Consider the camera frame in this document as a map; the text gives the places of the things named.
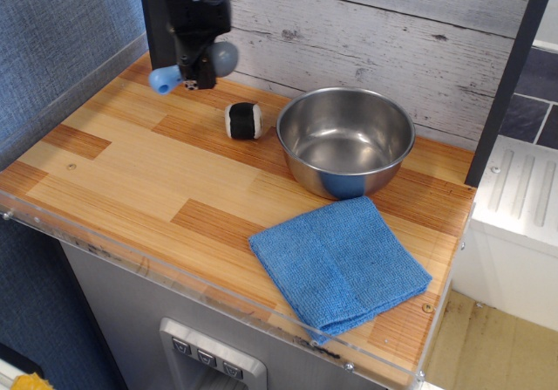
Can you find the clear acrylic front guard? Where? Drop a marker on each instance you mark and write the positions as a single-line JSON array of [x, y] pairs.
[[204, 253]]

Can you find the yellow object at corner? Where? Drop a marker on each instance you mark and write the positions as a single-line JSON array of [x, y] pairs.
[[30, 382]]

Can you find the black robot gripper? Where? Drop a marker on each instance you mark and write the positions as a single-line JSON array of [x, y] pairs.
[[194, 25]]

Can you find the blue folded cloth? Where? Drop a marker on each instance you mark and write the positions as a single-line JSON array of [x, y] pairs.
[[339, 266]]

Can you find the silver dispenser button panel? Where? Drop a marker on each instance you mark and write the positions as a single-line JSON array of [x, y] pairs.
[[198, 361]]

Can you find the black and white toy sushi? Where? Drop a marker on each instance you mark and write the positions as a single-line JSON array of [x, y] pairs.
[[243, 121]]

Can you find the white ridged side counter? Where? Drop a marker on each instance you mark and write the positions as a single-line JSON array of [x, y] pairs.
[[517, 196]]

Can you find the stainless steel bowl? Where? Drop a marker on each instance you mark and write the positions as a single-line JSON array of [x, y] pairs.
[[342, 142]]

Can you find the dark grey right post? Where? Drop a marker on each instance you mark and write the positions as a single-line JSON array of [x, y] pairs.
[[523, 42]]

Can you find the blue and grey toy spoon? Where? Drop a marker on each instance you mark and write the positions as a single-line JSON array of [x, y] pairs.
[[224, 56]]

